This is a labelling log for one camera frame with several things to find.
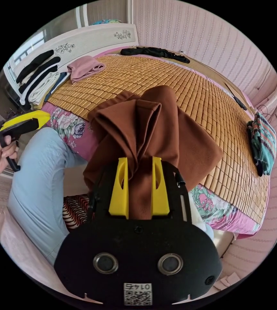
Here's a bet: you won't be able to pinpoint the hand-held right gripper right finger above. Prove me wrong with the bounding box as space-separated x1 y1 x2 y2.
151 156 170 217

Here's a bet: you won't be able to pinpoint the pile of clothes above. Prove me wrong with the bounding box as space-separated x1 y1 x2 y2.
15 49 71 111

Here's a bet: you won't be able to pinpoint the green striped sweater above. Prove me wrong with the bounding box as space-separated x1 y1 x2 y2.
247 111 277 177

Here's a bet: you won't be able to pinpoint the brown pants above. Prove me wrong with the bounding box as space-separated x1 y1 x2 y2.
83 85 224 220

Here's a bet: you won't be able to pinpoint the black garment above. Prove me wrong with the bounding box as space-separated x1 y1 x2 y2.
120 47 191 64

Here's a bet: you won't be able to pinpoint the red wavy patterned cloth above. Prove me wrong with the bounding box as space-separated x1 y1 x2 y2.
63 194 91 231

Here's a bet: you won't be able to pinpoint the person's body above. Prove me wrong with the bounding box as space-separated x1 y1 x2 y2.
0 127 103 305

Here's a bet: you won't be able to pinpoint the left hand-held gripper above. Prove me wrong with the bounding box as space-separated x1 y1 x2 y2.
0 110 51 172

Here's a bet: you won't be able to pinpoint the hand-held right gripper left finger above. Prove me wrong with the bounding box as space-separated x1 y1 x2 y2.
108 158 129 220

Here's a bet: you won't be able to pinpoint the window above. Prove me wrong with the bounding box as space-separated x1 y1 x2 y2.
4 29 47 82

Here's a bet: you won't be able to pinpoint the pink garment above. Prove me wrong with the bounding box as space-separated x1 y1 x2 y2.
67 55 106 84

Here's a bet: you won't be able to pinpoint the bed with woven mat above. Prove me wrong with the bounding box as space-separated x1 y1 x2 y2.
12 23 277 241

